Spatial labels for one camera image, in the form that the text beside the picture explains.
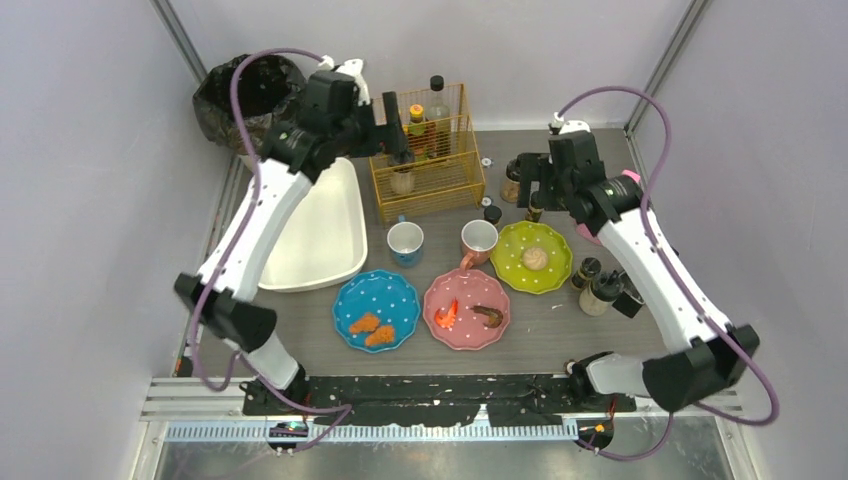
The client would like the sauce bottle yellow cap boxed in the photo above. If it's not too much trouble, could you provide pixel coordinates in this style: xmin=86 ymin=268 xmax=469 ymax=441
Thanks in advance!
xmin=406 ymin=104 xmax=429 ymax=161

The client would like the tall clear oil bottle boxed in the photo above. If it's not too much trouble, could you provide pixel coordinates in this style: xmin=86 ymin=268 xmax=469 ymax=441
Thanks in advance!
xmin=425 ymin=75 xmax=451 ymax=159

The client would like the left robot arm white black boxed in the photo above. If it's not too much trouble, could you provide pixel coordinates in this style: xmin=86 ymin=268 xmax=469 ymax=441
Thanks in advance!
xmin=174 ymin=59 xmax=414 ymax=412

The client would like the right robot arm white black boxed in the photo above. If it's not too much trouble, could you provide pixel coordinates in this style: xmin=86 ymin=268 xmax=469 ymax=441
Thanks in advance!
xmin=517 ymin=130 xmax=760 ymax=412

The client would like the brown spice jar black cap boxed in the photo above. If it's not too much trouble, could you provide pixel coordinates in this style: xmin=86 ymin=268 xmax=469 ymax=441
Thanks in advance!
xmin=500 ymin=158 xmax=521 ymax=204

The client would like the small dark pepper bottle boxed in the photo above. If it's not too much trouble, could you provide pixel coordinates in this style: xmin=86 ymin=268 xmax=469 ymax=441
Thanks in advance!
xmin=525 ymin=192 xmax=544 ymax=223

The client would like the pink box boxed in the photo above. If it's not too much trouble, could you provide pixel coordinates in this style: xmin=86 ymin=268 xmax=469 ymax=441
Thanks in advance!
xmin=574 ymin=169 xmax=643 ymax=246

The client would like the small black cap jar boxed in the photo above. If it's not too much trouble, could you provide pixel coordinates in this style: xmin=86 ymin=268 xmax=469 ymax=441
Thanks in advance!
xmin=483 ymin=205 xmax=503 ymax=227

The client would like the trash bin with black bag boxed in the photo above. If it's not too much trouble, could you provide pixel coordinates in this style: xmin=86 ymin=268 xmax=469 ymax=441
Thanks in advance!
xmin=192 ymin=54 xmax=306 ymax=164

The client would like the dark spice bottle right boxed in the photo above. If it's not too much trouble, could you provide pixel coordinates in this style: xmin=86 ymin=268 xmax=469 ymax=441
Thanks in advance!
xmin=570 ymin=257 xmax=602 ymax=290

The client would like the steamed bun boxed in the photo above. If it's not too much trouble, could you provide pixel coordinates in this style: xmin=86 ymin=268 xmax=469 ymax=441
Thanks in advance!
xmin=521 ymin=247 xmax=549 ymax=271

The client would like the green polka dot plate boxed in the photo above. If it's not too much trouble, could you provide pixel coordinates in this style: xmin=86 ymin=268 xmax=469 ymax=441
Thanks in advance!
xmin=490 ymin=221 xmax=573 ymax=295

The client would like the pink mug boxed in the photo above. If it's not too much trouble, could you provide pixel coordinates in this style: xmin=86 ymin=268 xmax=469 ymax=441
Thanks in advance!
xmin=460 ymin=219 xmax=499 ymax=270

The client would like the blue mug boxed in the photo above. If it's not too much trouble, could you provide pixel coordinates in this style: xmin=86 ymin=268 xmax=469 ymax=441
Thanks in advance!
xmin=386 ymin=215 xmax=424 ymax=268

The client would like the white shaker bottle right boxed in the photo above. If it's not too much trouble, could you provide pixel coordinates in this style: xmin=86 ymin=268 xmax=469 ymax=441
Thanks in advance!
xmin=578 ymin=270 xmax=623 ymax=317

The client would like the white plastic basin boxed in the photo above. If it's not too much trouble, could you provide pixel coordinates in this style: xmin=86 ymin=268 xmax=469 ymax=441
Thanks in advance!
xmin=258 ymin=158 xmax=368 ymax=292

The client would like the brown shrimp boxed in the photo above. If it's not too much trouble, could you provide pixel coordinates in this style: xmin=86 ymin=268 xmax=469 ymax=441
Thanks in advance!
xmin=471 ymin=305 xmax=504 ymax=329

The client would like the pink polka dot plate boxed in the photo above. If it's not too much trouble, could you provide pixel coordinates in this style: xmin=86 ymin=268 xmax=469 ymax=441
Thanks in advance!
xmin=423 ymin=268 xmax=511 ymax=351

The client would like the blue polka dot plate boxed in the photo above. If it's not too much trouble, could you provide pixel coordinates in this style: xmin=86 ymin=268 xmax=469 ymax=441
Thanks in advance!
xmin=332 ymin=269 xmax=422 ymax=353

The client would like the red shrimp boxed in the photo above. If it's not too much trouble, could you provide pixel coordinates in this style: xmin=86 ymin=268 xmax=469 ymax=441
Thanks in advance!
xmin=433 ymin=298 xmax=459 ymax=330

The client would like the left fried chicken piece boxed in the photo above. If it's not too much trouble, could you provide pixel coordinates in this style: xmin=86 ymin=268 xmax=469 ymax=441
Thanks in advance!
xmin=348 ymin=312 xmax=381 ymax=335

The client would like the fried chicken piece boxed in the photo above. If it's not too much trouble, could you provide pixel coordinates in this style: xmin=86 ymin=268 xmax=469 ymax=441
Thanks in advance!
xmin=348 ymin=312 xmax=381 ymax=335
xmin=365 ymin=325 xmax=396 ymax=349

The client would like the right fried chicken piece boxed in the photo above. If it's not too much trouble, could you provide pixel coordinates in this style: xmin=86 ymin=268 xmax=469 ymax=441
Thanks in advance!
xmin=365 ymin=325 xmax=396 ymax=349

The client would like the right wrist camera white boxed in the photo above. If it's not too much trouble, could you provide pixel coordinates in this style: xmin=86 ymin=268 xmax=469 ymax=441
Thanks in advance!
xmin=548 ymin=112 xmax=591 ymax=135

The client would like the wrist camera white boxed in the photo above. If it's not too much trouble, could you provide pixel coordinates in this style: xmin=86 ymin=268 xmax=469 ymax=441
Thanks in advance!
xmin=316 ymin=55 xmax=372 ymax=106
xmin=548 ymin=112 xmax=591 ymax=135

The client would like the yellow wire basket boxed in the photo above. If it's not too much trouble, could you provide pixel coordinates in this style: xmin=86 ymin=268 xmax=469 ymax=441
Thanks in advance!
xmin=369 ymin=83 xmax=486 ymax=225

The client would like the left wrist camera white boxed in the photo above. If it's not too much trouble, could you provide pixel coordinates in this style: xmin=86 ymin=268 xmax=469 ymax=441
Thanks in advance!
xmin=316 ymin=55 xmax=372 ymax=106

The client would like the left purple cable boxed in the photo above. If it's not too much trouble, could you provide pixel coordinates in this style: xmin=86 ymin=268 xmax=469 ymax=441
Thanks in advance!
xmin=187 ymin=47 xmax=356 ymax=454

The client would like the black base mount strip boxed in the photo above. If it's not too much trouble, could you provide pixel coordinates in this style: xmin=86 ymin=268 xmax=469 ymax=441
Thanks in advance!
xmin=241 ymin=374 xmax=637 ymax=429

